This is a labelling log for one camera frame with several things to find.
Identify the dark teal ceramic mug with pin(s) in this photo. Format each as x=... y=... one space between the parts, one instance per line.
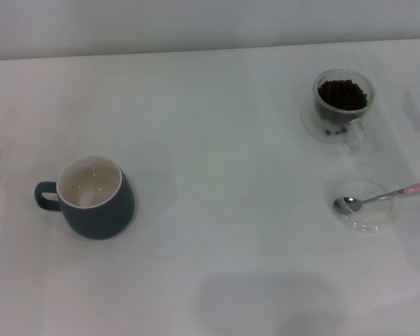
x=98 y=217

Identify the heap of coffee beans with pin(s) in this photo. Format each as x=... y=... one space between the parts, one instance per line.
x=342 y=94

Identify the clear glass saucer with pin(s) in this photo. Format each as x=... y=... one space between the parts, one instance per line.
x=309 y=122

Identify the small round glass dish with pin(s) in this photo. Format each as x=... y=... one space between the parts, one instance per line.
x=371 y=217

